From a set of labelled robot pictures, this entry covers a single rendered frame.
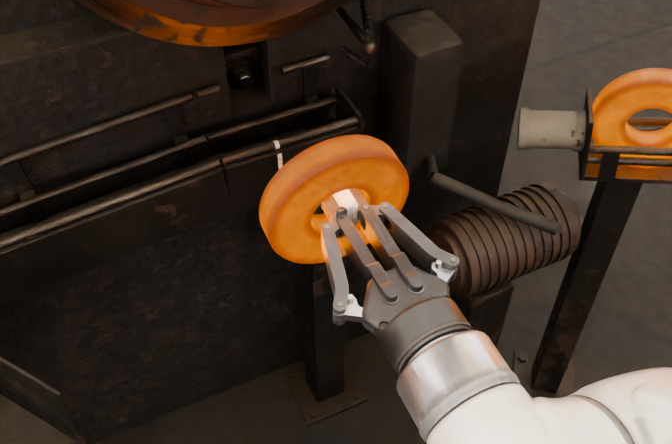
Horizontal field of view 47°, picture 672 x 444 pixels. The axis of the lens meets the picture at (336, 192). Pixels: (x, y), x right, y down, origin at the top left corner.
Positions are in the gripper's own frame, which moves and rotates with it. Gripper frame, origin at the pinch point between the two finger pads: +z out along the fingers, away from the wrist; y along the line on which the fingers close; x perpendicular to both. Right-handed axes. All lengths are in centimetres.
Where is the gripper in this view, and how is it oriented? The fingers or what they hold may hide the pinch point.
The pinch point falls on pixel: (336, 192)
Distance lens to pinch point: 77.0
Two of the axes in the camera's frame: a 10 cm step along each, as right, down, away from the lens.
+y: 9.0, -3.1, 2.9
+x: 0.2, -6.6, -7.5
